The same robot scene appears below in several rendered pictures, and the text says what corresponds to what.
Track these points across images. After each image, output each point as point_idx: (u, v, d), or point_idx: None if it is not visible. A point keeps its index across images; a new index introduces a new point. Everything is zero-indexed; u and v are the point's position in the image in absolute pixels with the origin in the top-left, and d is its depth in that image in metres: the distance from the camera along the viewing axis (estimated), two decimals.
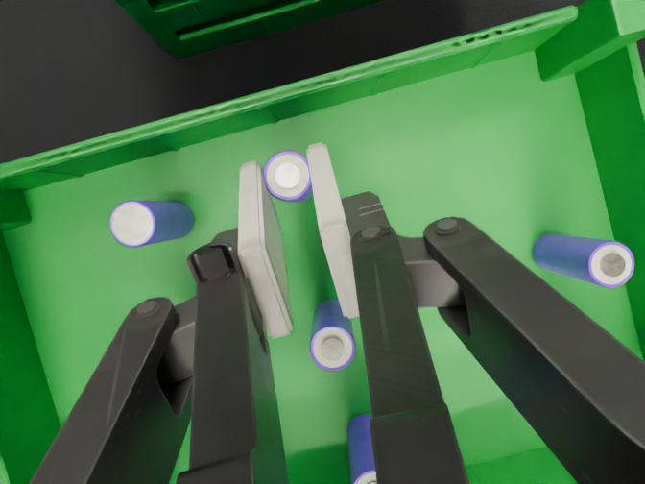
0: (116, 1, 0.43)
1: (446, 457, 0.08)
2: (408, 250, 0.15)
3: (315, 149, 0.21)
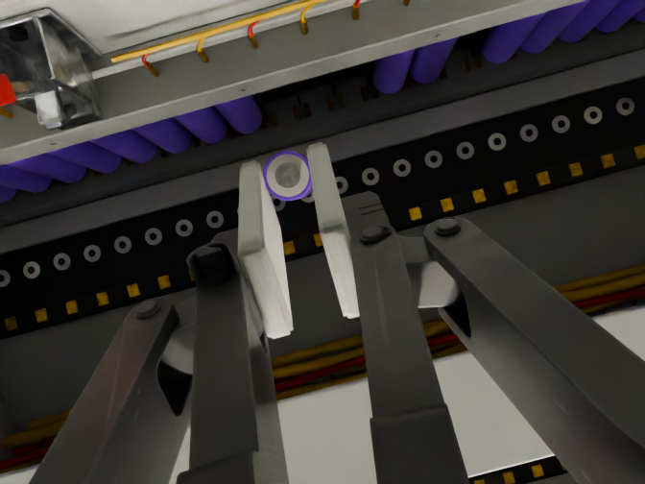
0: None
1: (446, 457, 0.08)
2: (408, 250, 0.15)
3: (315, 149, 0.21)
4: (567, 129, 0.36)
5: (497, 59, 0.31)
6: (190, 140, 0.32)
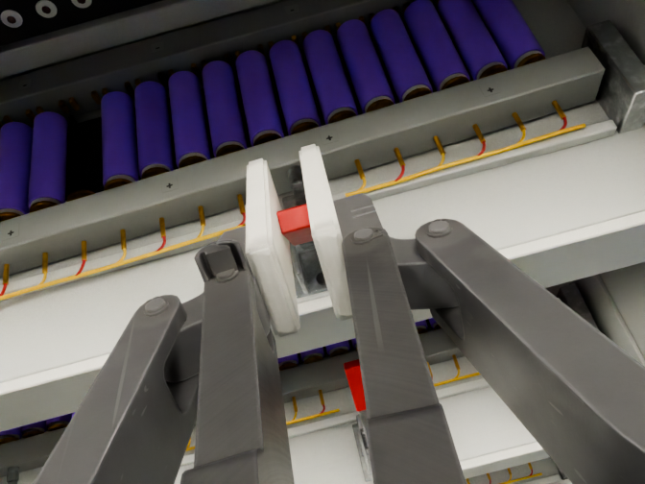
0: None
1: (442, 458, 0.08)
2: (400, 252, 0.15)
3: (307, 151, 0.21)
4: None
5: None
6: (236, 62, 0.34)
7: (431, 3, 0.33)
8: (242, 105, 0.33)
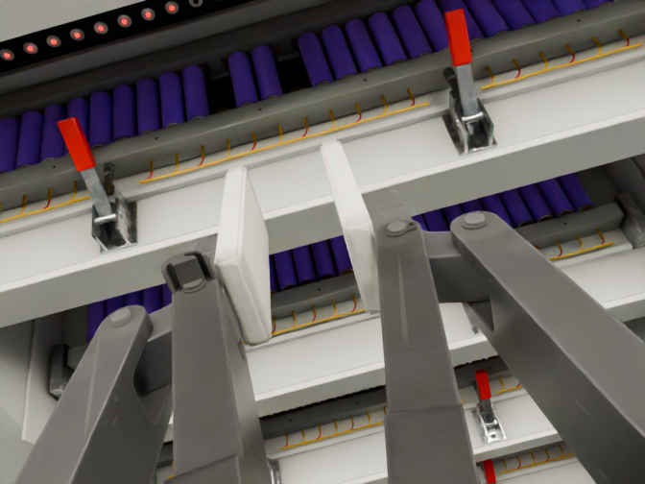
0: None
1: (459, 457, 0.08)
2: (434, 244, 0.15)
3: (329, 146, 0.21)
4: (118, 17, 0.48)
5: (194, 69, 0.49)
6: (393, 13, 0.49)
7: None
8: (401, 44, 0.47)
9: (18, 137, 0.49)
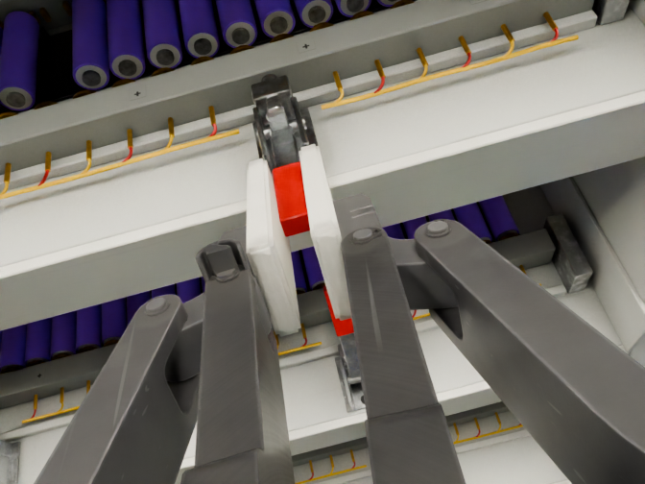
0: None
1: (442, 458, 0.08)
2: (399, 252, 0.15)
3: (307, 151, 0.21)
4: None
5: None
6: None
7: None
8: (215, 11, 0.32)
9: None
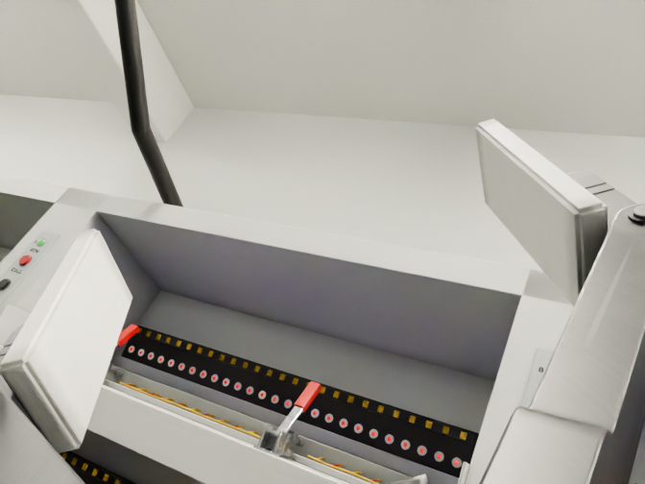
0: None
1: (569, 482, 0.07)
2: None
3: (490, 126, 0.18)
4: None
5: None
6: None
7: None
8: None
9: None
